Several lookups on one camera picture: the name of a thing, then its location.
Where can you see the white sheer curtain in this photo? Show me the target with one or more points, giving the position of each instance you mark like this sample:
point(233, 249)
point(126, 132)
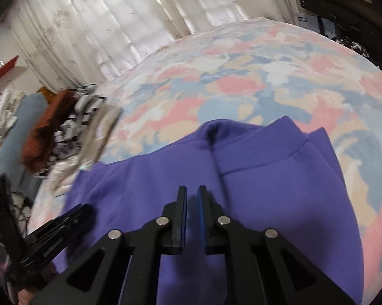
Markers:
point(99, 22)

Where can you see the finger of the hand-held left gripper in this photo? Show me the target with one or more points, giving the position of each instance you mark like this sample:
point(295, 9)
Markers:
point(69, 211)
point(83, 214)

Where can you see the black stand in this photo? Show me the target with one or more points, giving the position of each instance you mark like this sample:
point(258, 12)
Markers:
point(5, 216)

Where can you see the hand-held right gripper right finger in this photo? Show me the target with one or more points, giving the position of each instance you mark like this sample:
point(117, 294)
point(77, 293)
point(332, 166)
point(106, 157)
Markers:
point(202, 225)

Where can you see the white crumpled cloth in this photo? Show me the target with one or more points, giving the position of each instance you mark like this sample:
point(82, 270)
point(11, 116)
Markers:
point(7, 114)

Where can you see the white cardboard box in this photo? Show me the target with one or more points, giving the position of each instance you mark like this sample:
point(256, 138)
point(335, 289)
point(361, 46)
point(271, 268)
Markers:
point(308, 22)

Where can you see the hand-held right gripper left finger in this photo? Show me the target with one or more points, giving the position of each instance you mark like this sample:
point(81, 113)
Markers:
point(181, 225)

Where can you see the purple hoodie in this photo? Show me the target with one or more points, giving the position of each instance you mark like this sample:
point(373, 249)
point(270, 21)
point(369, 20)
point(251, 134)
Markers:
point(273, 213)

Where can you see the pastel printed blanket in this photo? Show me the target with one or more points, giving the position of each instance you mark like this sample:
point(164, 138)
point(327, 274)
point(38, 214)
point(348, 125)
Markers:
point(241, 76)

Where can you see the blue grey pillow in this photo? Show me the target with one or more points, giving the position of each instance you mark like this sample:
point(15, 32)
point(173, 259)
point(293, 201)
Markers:
point(22, 114)

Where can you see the rust brown garment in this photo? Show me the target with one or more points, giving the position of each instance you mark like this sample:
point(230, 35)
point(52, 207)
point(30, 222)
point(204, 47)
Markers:
point(45, 136)

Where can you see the red board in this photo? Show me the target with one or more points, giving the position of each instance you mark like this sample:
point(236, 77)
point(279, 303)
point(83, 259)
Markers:
point(2, 70)

